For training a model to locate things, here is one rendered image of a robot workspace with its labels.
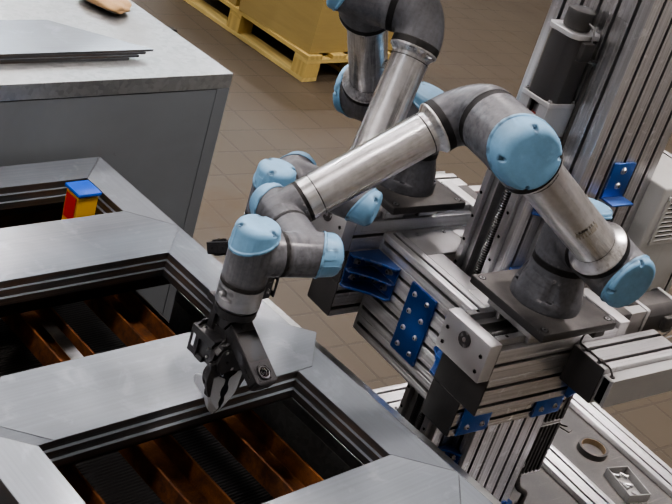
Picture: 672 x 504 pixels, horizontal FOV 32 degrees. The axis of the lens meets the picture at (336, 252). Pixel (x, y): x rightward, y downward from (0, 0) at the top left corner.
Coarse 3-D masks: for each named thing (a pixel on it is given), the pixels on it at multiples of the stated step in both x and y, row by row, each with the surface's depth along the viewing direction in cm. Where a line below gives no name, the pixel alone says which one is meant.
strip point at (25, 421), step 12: (0, 384) 196; (0, 396) 193; (12, 396) 194; (0, 408) 190; (12, 408) 191; (24, 408) 192; (0, 420) 188; (12, 420) 189; (24, 420) 189; (36, 420) 190; (24, 432) 187; (36, 432) 188; (48, 432) 188
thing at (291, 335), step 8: (264, 320) 236; (272, 320) 236; (272, 328) 234; (280, 328) 235; (288, 328) 235; (296, 328) 236; (280, 336) 232; (288, 336) 233; (296, 336) 234; (304, 336) 234; (288, 344) 230; (296, 344) 231; (304, 344) 232; (312, 344) 233; (296, 352) 229; (304, 352) 229; (312, 352) 230; (312, 360) 228
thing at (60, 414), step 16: (16, 384) 197; (32, 384) 198; (48, 384) 199; (32, 400) 194; (48, 400) 195; (64, 400) 197; (48, 416) 192; (64, 416) 193; (80, 416) 194; (64, 432) 190; (80, 432) 191
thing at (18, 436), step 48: (0, 192) 254; (48, 192) 262; (0, 288) 223; (48, 288) 230; (192, 288) 243; (288, 384) 222; (0, 432) 186; (96, 432) 193; (144, 432) 200; (336, 432) 216; (0, 480) 176
